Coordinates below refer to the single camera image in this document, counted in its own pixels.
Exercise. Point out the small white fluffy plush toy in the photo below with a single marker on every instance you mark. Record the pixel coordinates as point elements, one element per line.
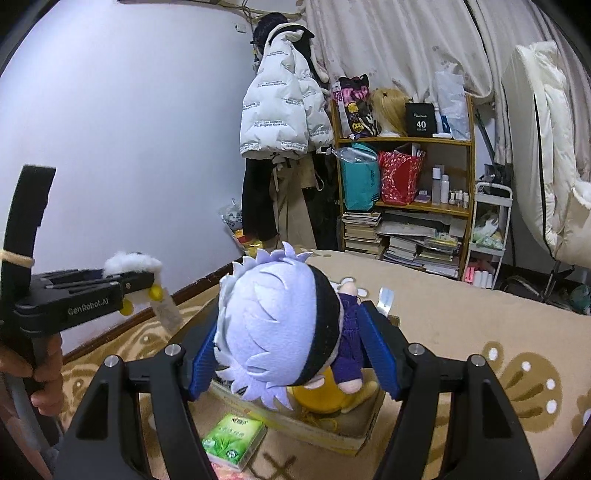
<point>131,263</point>

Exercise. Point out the black hanging garment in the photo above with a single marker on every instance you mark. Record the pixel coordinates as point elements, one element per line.
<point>258,198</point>

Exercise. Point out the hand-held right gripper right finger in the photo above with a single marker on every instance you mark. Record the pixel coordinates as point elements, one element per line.
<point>381,355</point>

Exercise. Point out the blonde wig on stand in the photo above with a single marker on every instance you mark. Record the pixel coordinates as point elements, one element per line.
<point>388,108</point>

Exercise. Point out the person's left hand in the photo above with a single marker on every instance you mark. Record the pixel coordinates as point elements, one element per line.
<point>46,387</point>

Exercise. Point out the beige hanging pants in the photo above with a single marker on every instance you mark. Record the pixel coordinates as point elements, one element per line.
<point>291,203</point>

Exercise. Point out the white plastic bag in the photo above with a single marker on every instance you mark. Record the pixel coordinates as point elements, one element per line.
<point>452,106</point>

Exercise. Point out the lavender-haired plush doll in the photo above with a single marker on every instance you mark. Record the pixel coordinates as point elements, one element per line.
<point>272,318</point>

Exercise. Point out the yellow plush toy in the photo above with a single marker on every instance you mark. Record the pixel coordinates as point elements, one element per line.
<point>318,399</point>

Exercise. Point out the pile of books and papers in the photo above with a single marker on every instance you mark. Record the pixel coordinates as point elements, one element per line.
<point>425,249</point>

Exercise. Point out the cardboard box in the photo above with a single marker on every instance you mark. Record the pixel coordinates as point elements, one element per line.
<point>323,438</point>

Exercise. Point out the white puffer jacket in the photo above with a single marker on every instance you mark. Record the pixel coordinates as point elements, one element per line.
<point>277,106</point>

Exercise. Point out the crumpled plastic bag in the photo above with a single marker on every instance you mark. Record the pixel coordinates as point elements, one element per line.
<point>231,217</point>

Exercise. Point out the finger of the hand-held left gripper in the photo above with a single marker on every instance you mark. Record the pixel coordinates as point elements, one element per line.
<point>69,275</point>
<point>138,284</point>

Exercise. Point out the tall white bottle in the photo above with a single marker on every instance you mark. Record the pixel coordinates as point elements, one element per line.
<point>437,184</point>

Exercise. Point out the black cosmetics box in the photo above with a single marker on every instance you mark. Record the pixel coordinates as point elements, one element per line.
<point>421,120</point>

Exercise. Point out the teal shopping bag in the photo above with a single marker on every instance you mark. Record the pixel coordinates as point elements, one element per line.
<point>360,182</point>

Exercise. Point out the row of pink white bottles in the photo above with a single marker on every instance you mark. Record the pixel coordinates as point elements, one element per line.
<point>480,277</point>

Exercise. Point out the printed tote bag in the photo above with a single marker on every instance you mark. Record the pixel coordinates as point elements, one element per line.
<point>353,110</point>

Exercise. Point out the red patterned bag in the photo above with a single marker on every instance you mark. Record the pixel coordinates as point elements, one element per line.
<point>399,177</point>

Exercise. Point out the white rolling cart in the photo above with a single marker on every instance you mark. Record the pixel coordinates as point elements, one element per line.
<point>505,203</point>

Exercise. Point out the wooden shelf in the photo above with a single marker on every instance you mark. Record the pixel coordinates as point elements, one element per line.
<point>404,141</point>

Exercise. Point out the green tissue pack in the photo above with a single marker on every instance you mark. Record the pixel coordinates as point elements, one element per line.
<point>233,438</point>

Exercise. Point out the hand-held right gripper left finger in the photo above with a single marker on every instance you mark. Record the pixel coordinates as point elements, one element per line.
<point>203,369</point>

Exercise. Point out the stack of old books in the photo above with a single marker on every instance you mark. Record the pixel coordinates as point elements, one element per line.
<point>360,235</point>

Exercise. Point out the floral beige curtain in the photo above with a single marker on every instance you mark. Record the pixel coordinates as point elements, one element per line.
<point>406,41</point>

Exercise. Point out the row of small bottles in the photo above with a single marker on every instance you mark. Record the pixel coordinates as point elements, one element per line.
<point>459,198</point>

